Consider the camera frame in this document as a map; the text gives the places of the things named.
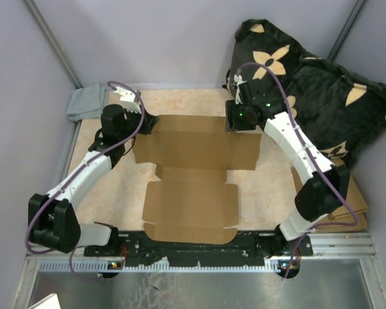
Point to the brown cardboard box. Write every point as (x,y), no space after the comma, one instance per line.
(192,202)

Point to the aluminium frame rail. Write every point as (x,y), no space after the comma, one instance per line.
(325,246)

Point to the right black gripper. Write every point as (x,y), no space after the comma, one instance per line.
(231,108)

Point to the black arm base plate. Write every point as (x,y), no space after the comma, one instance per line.
(249,248)

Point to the grey folded cloth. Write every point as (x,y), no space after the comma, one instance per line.
(87,102)

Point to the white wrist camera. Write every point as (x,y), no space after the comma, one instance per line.
(128,100)
(238,79)

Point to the black flower pattern cushion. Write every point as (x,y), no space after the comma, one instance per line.
(340,111)

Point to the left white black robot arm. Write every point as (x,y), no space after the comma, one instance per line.
(52,220)

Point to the white paper corner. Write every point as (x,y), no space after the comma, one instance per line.
(49,302)

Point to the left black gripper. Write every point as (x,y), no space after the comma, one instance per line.
(148,123)

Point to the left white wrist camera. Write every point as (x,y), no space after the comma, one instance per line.
(128,100)

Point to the upper folded cardboard box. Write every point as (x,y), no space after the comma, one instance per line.
(355,200)

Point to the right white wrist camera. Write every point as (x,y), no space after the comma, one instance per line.
(238,79)

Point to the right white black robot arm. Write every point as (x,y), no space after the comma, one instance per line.
(280,125)

